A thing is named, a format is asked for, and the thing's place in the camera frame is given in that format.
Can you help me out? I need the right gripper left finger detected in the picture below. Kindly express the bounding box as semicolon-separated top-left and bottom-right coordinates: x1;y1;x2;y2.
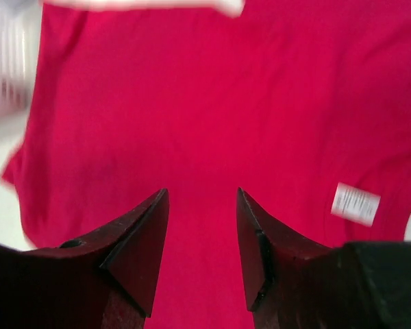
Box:
0;189;169;328

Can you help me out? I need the red t shirt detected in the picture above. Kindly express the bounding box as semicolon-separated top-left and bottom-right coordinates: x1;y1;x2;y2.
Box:
2;1;411;328

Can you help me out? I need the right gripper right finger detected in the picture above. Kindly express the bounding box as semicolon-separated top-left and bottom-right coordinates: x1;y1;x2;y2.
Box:
236;190;411;328

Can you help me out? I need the white plastic basket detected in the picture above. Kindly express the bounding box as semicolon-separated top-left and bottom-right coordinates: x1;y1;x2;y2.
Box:
0;1;42;119

